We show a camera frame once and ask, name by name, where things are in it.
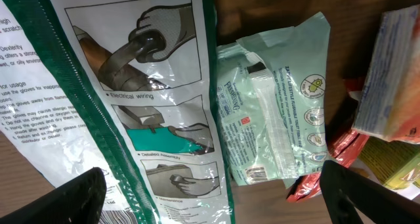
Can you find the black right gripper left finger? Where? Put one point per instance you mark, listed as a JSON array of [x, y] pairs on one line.
[[78, 201]]

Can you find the orange Kleenex tissue pack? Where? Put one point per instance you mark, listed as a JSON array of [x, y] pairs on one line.
[[389, 104]]

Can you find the light blue wipes pack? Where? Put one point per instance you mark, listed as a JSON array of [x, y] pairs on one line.
[[270, 96]]

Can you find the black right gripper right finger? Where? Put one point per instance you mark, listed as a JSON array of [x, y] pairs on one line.
[[346, 193]]

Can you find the green yellow juice carton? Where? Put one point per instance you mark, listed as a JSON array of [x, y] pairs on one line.
[[395, 164]]

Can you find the green 3M gloves package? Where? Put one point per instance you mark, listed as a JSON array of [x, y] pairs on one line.
[[123, 85]]

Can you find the red snack bar wrapper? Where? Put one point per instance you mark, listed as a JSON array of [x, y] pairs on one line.
[[344, 144]]

